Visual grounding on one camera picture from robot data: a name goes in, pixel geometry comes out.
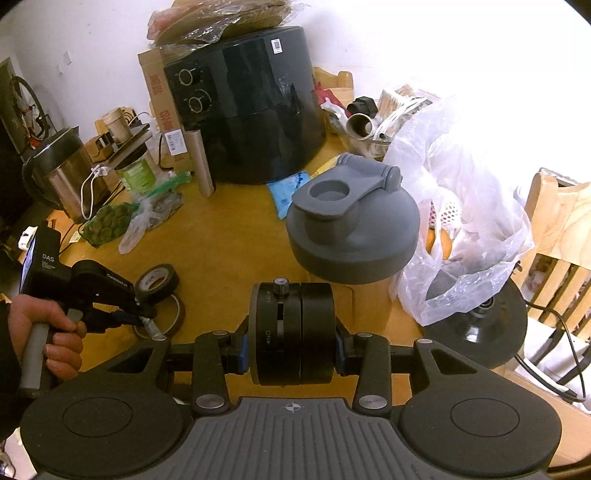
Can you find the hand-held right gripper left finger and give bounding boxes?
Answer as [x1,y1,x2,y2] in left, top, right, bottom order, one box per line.
[99,318,252,414]

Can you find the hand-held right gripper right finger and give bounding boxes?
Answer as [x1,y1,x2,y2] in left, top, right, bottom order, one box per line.
[333,320,490,415]

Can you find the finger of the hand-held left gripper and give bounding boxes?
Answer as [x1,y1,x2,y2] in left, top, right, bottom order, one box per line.
[95,302,155,325]
[85,313,124,334]

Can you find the black cylinder magnetic base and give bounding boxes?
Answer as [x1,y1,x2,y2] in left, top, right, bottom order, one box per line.
[248,278,335,386]

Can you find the thin dark tape ring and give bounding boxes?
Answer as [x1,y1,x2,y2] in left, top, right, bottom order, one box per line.
[131,293,186,340]

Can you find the person's left forearm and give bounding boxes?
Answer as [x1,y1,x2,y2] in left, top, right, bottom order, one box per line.
[0,302,24,439]

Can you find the person's left hand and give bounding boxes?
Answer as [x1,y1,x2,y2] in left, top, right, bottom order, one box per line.
[8,295,88,380]

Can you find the black tape roll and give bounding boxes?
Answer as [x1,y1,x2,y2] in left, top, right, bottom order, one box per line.
[135,263,181,305]

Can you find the green net bag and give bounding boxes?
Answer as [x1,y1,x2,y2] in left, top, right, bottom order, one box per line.
[82,202,139,247]

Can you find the clear plastic bag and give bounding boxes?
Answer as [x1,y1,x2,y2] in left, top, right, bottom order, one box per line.
[117,172,192,256]

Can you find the metal kettle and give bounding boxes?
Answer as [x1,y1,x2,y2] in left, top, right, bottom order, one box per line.
[22,126,112,224]

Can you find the grey shaker bottle lid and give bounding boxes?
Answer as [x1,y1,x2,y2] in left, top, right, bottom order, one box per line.
[284,153,421,286]

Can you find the green labelled can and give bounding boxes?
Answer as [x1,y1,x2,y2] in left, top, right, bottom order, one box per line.
[115,154,160,195]

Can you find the black round stand base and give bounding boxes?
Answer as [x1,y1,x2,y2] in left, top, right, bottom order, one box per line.
[422,270,529,370]

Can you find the grey flat tray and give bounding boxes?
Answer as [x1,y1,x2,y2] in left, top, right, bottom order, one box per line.
[106,124,153,169]

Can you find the orange fruit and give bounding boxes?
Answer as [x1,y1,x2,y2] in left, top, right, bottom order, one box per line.
[425,226,455,259]

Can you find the bicycle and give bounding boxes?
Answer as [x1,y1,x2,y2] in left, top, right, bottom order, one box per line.
[4,74,54,144]

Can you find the tan jar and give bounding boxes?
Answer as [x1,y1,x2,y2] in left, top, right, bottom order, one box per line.
[95,107,139,148]

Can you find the blue packet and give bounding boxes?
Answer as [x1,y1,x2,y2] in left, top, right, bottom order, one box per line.
[267,170,311,221]

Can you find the white foam fruit net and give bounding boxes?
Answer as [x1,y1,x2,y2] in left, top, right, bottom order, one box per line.
[429,196,462,227]

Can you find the brown cardboard box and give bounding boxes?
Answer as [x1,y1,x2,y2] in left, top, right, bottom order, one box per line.
[137,46,190,171]

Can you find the white plastic bag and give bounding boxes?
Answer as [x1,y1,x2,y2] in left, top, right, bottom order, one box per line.
[385,95,536,326]

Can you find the metal cup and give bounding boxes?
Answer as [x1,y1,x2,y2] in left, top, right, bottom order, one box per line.
[345,113,377,139]

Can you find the black air fryer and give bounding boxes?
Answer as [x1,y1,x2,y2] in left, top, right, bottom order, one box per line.
[163,25,328,197]

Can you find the plain cardboard box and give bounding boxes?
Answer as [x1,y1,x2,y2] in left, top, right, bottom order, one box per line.
[503,369,591,472]

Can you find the black plug adapter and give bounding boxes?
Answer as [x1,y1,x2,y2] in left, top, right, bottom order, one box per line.
[347,96,380,116]

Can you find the wooden chair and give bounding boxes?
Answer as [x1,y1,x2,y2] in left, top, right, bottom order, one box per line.
[313,67,355,116]
[512,168,591,342]

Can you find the bundle of wooden sticks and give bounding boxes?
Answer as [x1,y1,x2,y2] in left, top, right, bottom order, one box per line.
[376,85,416,125]

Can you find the red wrapper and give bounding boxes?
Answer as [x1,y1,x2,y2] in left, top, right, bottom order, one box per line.
[314,82,342,112]

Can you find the wooden chair back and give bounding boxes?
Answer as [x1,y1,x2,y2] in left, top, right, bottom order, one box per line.
[313,67,355,116]

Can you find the plastic wrapped cardboard pile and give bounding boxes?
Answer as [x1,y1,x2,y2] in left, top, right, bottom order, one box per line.
[147,0,310,47]

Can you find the white cable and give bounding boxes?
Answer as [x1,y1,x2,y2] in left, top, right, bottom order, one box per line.
[81,164,112,222]

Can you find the black cable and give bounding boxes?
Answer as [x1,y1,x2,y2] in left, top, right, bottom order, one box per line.
[512,295,591,398]

